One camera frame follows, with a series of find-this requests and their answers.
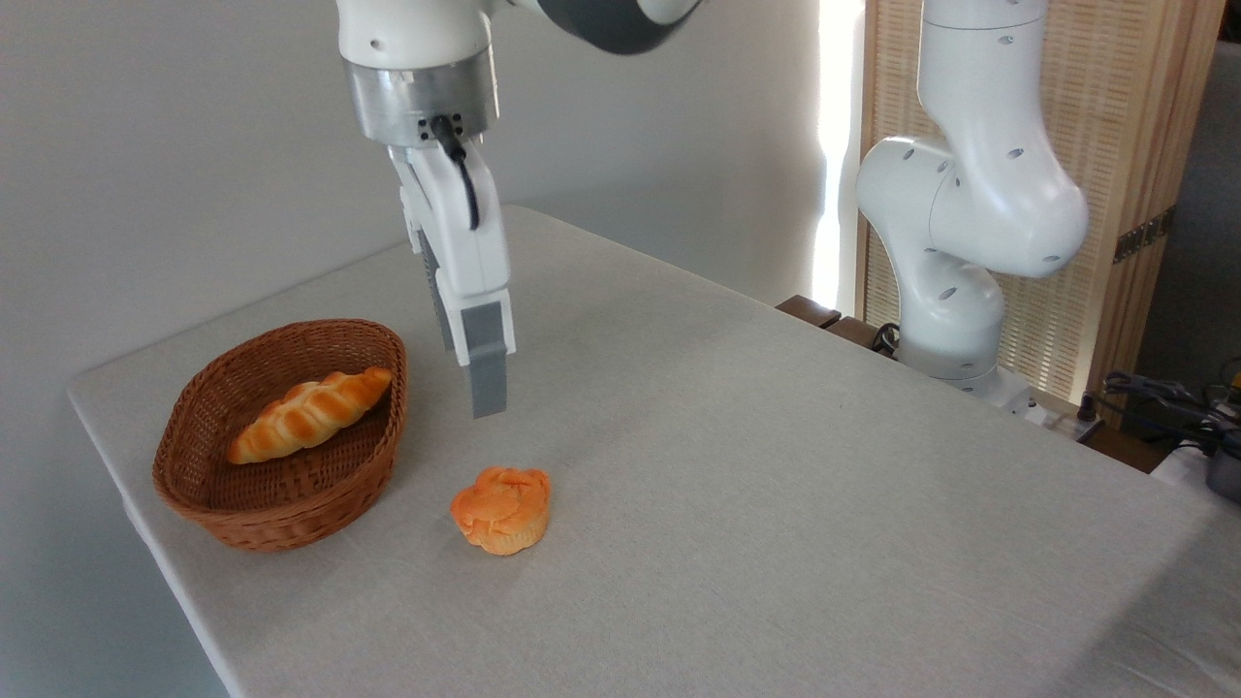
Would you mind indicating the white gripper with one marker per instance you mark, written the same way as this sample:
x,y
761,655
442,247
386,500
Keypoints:
x,y
451,218

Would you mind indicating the round orange muffin bread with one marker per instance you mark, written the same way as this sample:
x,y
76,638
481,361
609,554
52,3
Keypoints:
x,y
501,512

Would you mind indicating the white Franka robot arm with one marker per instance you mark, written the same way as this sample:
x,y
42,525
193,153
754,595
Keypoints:
x,y
970,194

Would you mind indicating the long twisted bread roll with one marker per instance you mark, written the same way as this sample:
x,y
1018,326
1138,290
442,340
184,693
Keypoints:
x,y
305,415

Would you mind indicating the brown wicker basket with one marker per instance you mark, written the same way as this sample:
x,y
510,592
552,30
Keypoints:
x,y
252,523

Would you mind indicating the dark brown wooden furniture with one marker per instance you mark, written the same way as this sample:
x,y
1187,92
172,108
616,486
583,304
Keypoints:
x,y
810,310

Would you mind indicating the wooden slatted folding screen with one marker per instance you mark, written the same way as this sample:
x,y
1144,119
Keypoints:
x,y
1115,116

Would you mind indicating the dark metal screen hinge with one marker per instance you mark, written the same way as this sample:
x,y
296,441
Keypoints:
x,y
1144,235

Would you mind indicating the white cloth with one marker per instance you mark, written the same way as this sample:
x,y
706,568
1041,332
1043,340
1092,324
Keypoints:
x,y
1178,470

